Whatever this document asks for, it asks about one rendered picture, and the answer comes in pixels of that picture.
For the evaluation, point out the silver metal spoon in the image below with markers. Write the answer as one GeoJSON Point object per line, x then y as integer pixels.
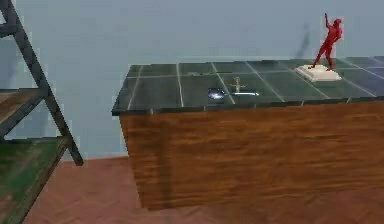
{"type": "Point", "coordinates": [220, 94]}

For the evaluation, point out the wooden counter with tiled top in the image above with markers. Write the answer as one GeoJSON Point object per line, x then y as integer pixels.
{"type": "Point", "coordinates": [253, 150]}

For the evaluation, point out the red figure statue white base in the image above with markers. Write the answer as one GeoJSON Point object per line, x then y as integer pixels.
{"type": "Point", "coordinates": [328, 43]}

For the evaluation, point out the dark frame ladder shelf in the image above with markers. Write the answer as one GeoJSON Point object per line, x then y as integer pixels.
{"type": "Point", "coordinates": [26, 133]}

